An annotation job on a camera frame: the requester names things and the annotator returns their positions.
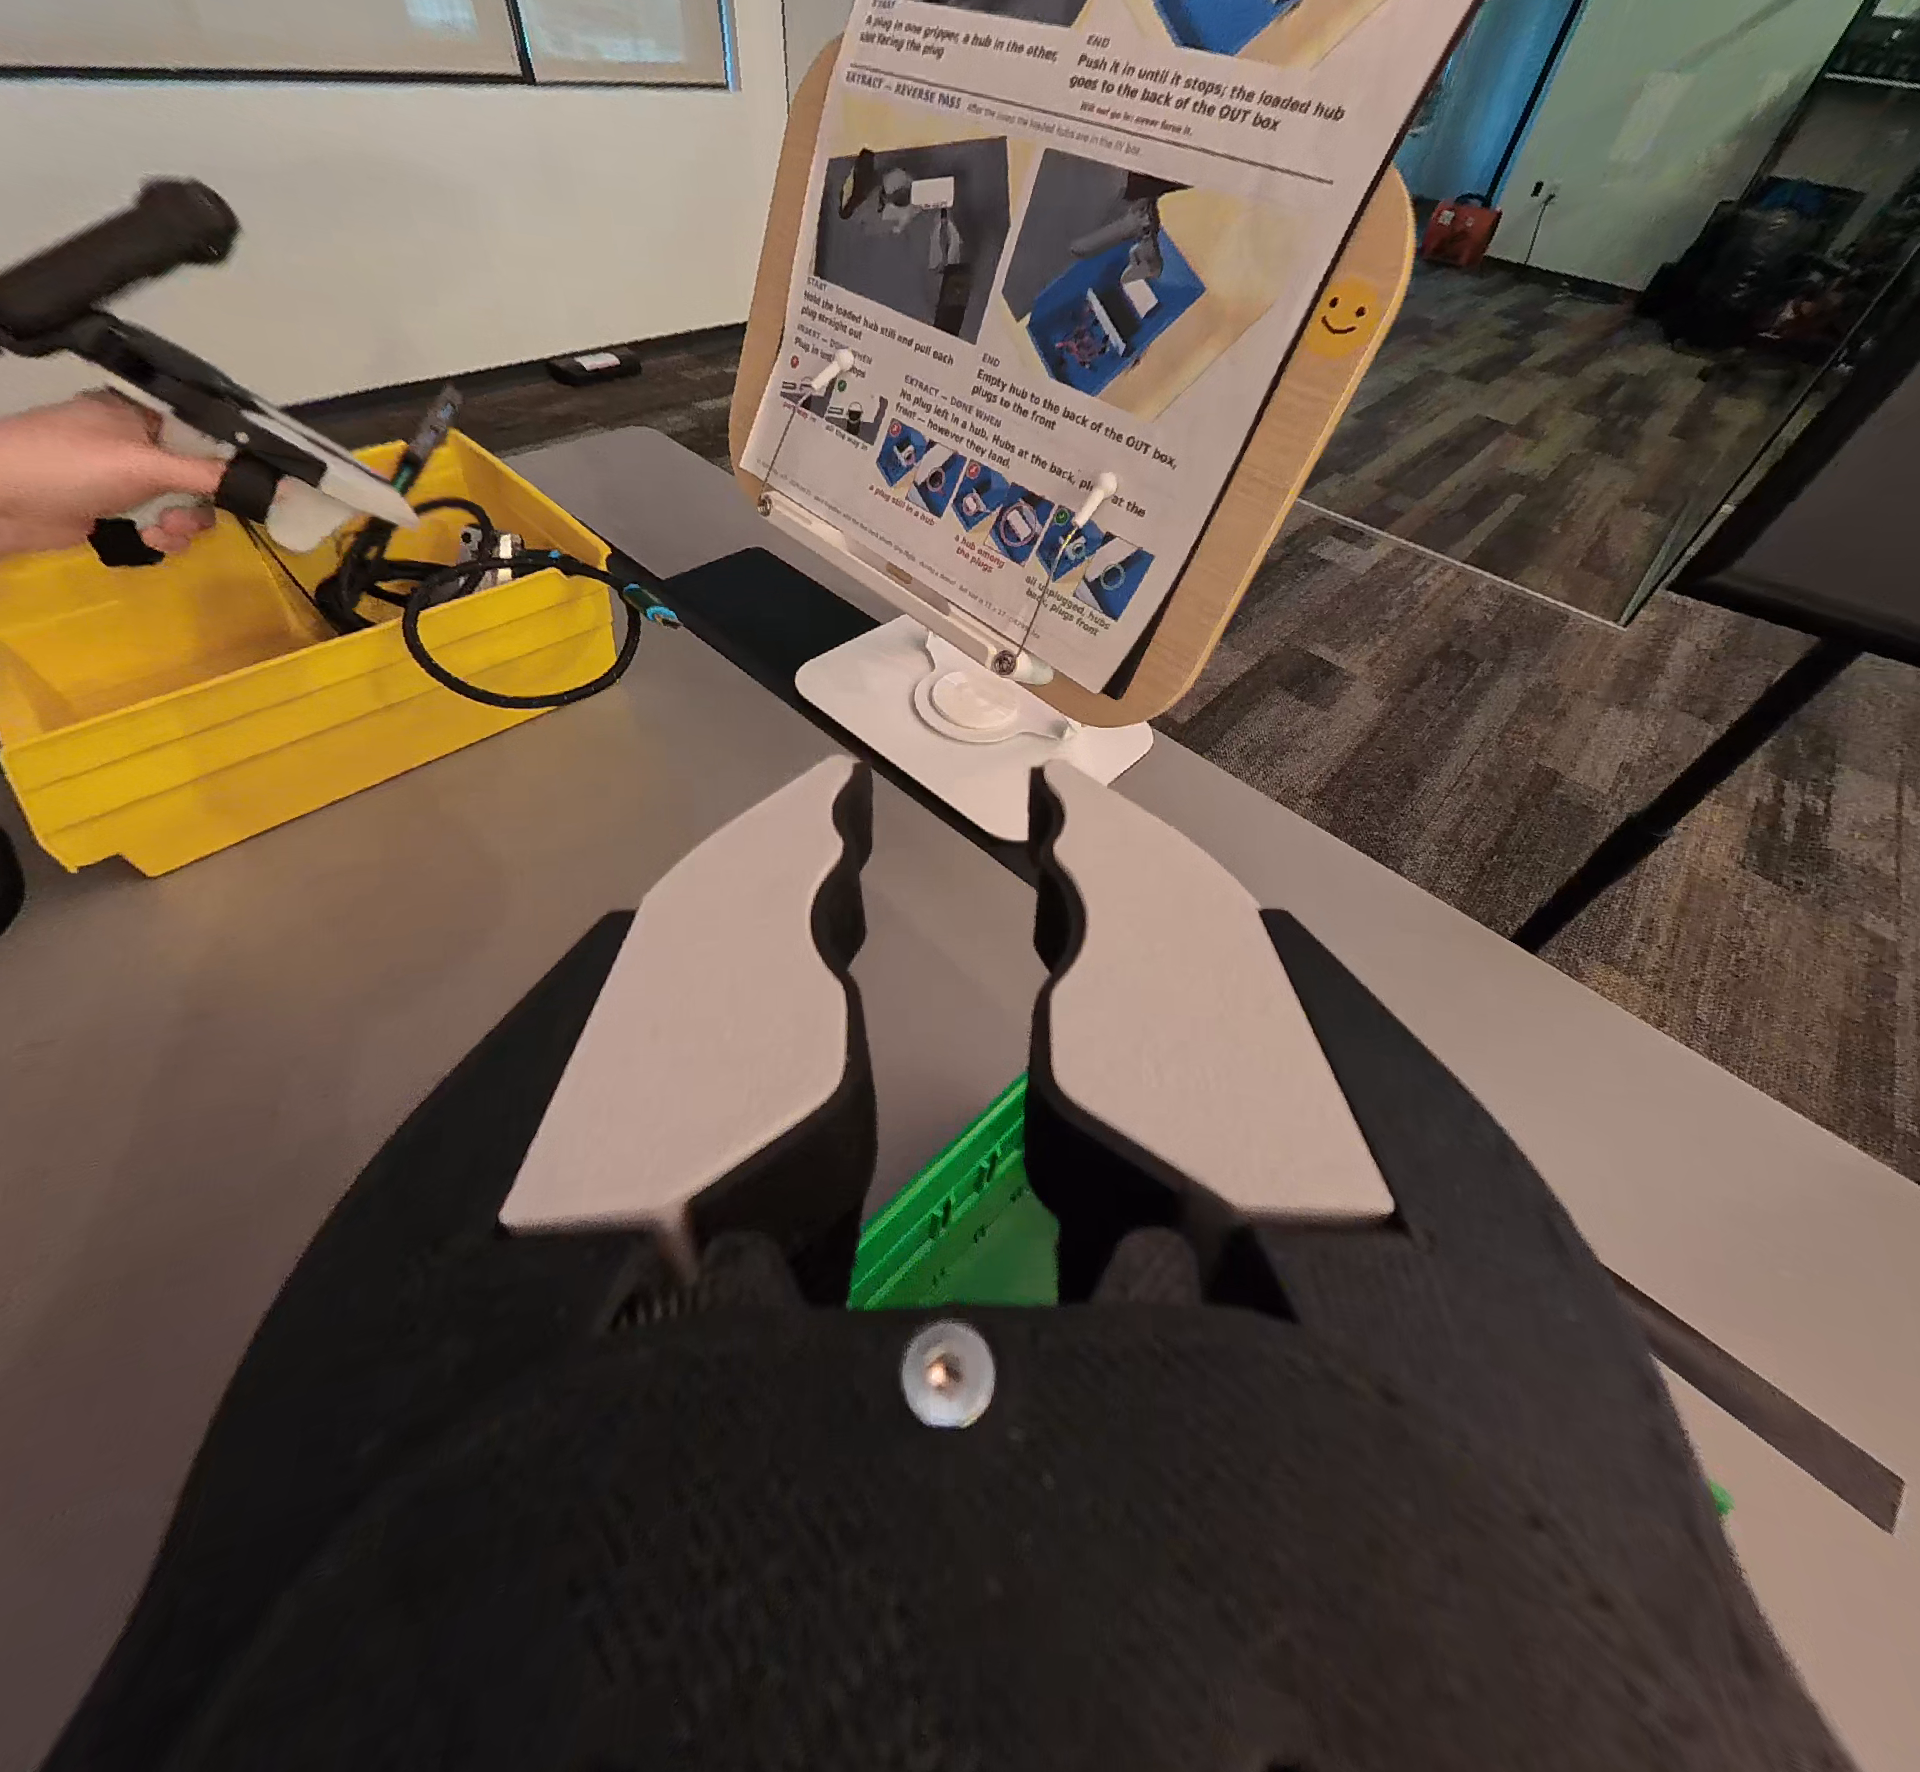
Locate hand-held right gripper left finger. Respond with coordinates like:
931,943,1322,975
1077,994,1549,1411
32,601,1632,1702
498,751,882,1239

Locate person's left hand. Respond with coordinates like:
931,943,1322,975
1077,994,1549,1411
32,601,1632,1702
0,388,236,575

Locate white stand base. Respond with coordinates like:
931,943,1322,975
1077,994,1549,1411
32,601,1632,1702
794,616,1161,793

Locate dark bin divider panel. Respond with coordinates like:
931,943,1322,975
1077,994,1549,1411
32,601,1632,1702
399,382,472,502

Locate yellow plastic bin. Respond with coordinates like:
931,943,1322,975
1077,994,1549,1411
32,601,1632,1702
0,420,625,884

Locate black monitor on stand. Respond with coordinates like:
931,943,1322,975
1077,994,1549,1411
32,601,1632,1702
1660,228,1920,669

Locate black mat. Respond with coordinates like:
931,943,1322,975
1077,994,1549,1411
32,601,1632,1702
609,546,878,728

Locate green plastic bin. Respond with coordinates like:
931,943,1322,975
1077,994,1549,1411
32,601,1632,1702
847,1072,1072,1313

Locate braided hdmi cable green plugs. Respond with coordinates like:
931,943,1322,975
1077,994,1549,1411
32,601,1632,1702
317,490,682,718

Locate printed instruction sheet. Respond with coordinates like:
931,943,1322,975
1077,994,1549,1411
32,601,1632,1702
767,0,1576,697

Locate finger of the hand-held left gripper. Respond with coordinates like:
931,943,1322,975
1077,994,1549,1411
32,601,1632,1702
218,421,428,532

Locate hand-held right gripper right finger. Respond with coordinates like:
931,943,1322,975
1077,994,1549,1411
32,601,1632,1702
1026,761,1403,1234

